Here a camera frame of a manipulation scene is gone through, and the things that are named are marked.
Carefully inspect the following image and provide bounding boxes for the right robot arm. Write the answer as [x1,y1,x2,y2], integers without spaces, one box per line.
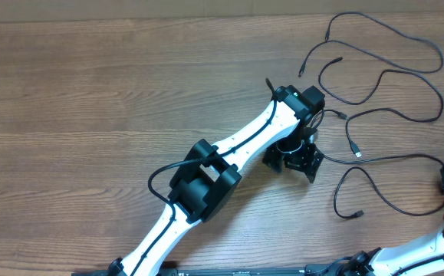
[338,165,444,276]

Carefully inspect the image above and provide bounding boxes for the black USB cable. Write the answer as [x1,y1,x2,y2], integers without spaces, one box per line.
[317,56,444,159]

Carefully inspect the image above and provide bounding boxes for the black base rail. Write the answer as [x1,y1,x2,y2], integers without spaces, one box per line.
[71,263,413,276]

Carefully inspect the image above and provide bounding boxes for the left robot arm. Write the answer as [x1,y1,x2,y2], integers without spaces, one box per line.
[107,86,325,275]

